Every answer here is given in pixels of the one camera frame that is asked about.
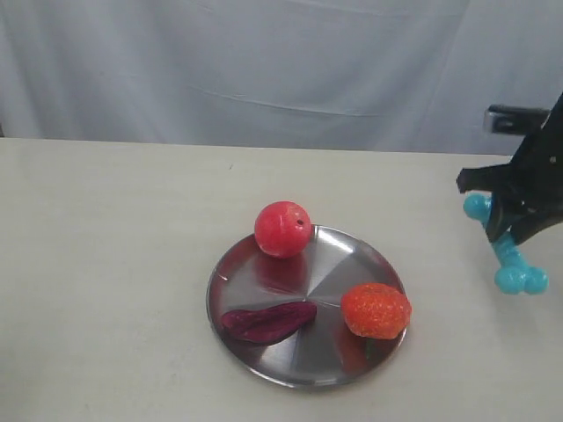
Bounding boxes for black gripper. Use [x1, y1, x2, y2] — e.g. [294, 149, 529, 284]
[456, 98, 562, 244]

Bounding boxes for teal toy bone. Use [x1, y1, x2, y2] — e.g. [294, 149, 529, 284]
[463, 193, 549, 295]

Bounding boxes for orange toy strawberry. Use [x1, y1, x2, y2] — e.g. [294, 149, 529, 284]
[338, 283, 413, 357]

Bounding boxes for red toy apple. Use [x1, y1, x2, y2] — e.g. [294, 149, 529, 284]
[254, 200, 312, 258]

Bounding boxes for round stainless steel plate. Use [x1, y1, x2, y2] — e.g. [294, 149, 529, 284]
[206, 225, 406, 390]

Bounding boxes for purple toy sweet potato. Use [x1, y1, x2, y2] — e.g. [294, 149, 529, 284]
[220, 302, 318, 345]

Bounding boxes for white backdrop cloth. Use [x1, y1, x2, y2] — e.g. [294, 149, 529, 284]
[1, 1, 562, 154]

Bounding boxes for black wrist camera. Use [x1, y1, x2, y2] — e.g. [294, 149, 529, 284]
[483, 105, 550, 135]

